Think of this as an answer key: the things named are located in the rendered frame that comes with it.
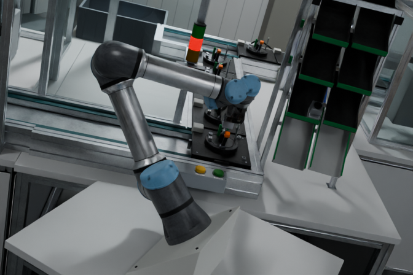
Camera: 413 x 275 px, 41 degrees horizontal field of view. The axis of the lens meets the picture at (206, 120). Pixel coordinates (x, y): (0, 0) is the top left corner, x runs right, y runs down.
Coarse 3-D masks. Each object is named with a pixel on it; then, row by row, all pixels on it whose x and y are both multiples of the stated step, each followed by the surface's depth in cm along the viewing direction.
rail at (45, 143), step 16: (32, 144) 205; (48, 144) 205; (64, 144) 206; (80, 144) 205; (96, 144) 206; (112, 144) 208; (64, 160) 208; (80, 160) 208; (96, 160) 208; (112, 160) 208; (128, 160) 208; (176, 160) 209; (192, 160) 212; (240, 176) 212; (256, 176) 213; (224, 192) 215; (240, 192) 215; (256, 192) 215
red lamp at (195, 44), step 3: (192, 39) 217; (195, 39) 216; (198, 39) 216; (201, 39) 217; (189, 42) 219; (192, 42) 217; (195, 42) 217; (198, 42) 217; (201, 42) 218; (189, 45) 219; (192, 45) 218; (195, 45) 217; (198, 45) 218; (201, 45) 219; (192, 48) 218; (195, 48) 218; (198, 48) 218
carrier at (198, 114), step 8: (192, 104) 258; (200, 104) 255; (192, 112) 249; (200, 112) 250; (208, 112) 245; (216, 112) 249; (192, 120) 241; (200, 120) 242; (208, 120) 244; (216, 120) 242; (208, 128) 238; (216, 128) 239; (240, 128) 245
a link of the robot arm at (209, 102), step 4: (204, 96) 189; (204, 100) 191; (208, 100) 186; (212, 100) 185; (216, 100) 184; (208, 104) 187; (212, 104) 186; (216, 104) 186; (220, 104) 185; (208, 108) 188; (212, 108) 187; (216, 108) 188
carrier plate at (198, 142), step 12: (192, 132) 231; (204, 132) 233; (216, 132) 236; (192, 144) 221; (204, 144) 224; (240, 144) 231; (192, 156) 215; (204, 156) 215; (216, 156) 217; (228, 156) 220; (240, 156) 222
